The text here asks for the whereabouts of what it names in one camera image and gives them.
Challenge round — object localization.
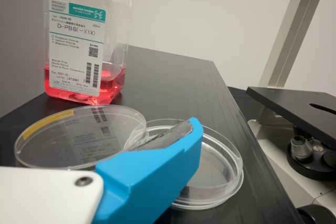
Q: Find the petri dish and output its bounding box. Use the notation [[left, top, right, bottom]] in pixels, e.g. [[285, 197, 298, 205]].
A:
[[123, 119, 244, 208]]

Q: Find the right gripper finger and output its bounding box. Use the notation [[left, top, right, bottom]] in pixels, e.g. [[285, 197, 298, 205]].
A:
[[92, 117, 204, 224]]

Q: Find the black platform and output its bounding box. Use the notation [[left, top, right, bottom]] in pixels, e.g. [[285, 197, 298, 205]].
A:
[[0, 45, 305, 224]]

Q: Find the red liquid bottle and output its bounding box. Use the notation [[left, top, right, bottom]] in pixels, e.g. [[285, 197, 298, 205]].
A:
[[43, 0, 133, 105]]

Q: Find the petri dish lid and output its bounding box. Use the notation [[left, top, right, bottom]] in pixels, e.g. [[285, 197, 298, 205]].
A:
[[13, 104, 146, 170]]

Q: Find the cream microscope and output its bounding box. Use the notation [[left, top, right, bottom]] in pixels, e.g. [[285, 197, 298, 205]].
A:
[[227, 0, 336, 224]]

